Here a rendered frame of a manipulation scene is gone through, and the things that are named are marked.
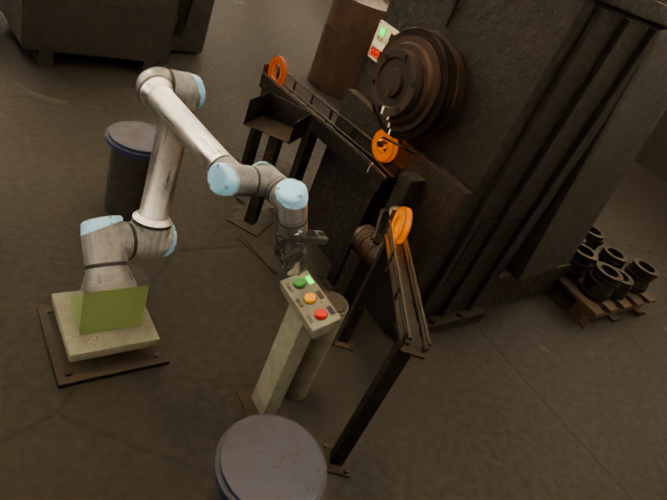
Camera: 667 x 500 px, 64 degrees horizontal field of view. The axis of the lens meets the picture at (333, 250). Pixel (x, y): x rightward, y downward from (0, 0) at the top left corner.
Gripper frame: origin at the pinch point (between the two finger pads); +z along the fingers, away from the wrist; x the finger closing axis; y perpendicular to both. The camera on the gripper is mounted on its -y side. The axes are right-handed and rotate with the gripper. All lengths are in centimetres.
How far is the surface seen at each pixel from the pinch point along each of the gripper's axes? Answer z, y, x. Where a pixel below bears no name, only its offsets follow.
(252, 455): 11, 38, 45
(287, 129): 24, -50, -110
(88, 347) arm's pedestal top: 32, 71, -28
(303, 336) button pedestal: 18.7, 5.2, 12.3
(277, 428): 15, 28, 40
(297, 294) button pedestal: 6.6, 2.8, 3.4
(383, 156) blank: 14, -74, -57
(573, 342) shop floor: 134, -174, 23
